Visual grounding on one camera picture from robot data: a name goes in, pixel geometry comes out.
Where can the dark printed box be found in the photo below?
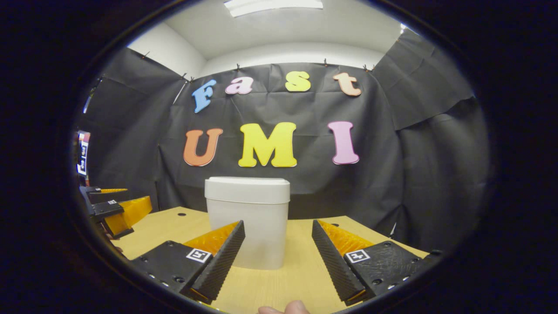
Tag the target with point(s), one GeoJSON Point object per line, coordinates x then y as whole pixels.
{"type": "Point", "coordinates": [83, 152]}

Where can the black backdrop cloth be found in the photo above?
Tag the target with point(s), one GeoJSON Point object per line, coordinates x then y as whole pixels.
{"type": "Point", "coordinates": [305, 183]}

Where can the white desktop garbage bin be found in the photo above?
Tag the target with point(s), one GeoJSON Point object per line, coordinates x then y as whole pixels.
{"type": "Point", "coordinates": [261, 209]}

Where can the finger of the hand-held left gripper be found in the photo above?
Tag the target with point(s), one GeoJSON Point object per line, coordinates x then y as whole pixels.
{"type": "Point", "coordinates": [109, 210]}
{"type": "Point", "coordinates": [93, 190]}

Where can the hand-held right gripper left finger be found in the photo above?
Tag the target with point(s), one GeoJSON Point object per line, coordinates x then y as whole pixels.
{"type": "Point", "coordinates": [222, 266]}

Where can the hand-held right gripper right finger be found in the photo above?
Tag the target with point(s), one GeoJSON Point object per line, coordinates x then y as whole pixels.
{"type": "Point", "coordinates": [333, 266]}

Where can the ceiling light panel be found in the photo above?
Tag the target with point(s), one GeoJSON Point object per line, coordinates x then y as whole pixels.
{"type": "Point", "coordinates": [274, 5]}

